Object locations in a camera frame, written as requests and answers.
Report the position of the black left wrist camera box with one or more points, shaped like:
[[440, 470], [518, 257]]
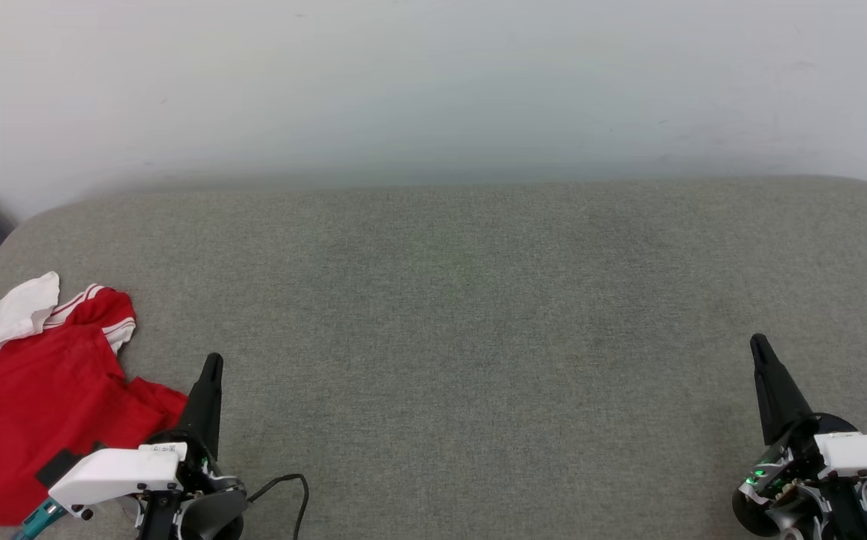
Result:
[[57, 469]]

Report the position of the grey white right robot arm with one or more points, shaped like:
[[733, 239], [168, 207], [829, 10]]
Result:
[[790, 526]]

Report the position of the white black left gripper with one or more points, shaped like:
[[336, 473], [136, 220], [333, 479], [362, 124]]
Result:
[[118, 469]]

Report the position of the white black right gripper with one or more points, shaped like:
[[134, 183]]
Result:
[[865, 457]]

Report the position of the red white basketball jersey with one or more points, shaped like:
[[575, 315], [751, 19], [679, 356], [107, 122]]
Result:
[[36, 405]]

